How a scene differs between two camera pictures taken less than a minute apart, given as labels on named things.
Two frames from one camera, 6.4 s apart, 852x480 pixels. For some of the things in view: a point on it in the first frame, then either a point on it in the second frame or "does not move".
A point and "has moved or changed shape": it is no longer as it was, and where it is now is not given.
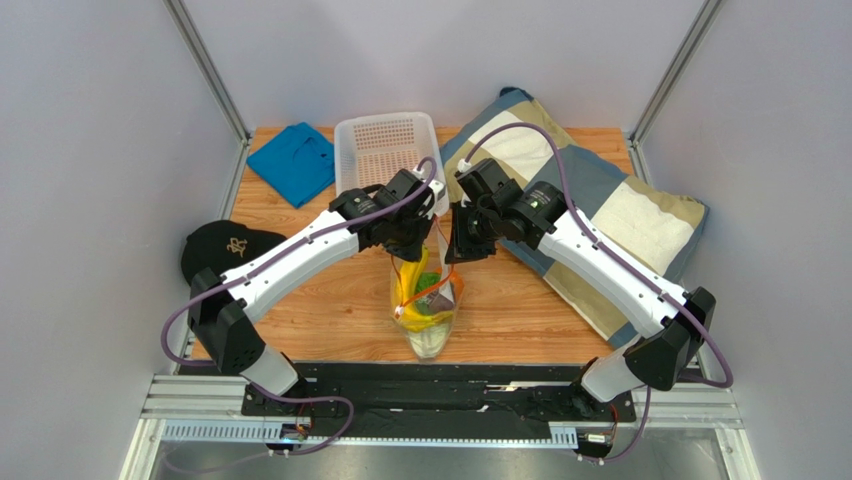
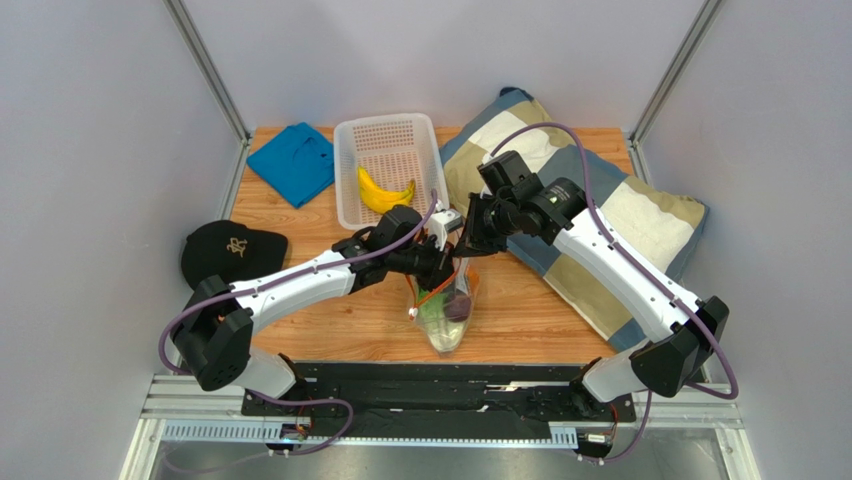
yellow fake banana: x=412 y=316 has moved or changed shape
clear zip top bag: x=426 y=297 has moved or changed shape
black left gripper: x=425 y=224 to x=442 y=266
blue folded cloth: x=299 y=163 does not move
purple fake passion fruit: x=438 y=303 to x=457 y=308
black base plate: x=438 y=393 does not move
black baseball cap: x=223 y=246 does not move
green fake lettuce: x=424 y=282 has moved or changed shape
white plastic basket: x=370 y=146 does not move
